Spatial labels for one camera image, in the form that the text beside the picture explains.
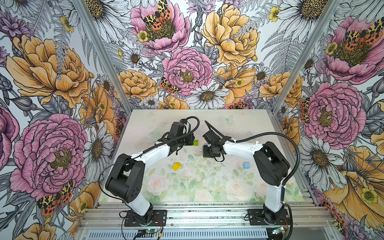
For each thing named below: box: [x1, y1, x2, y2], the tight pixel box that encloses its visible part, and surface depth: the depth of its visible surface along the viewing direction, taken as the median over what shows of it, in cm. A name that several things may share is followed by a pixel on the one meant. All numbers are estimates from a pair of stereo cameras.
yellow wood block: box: [172, 162, 182, 171], surface depth 93 cm
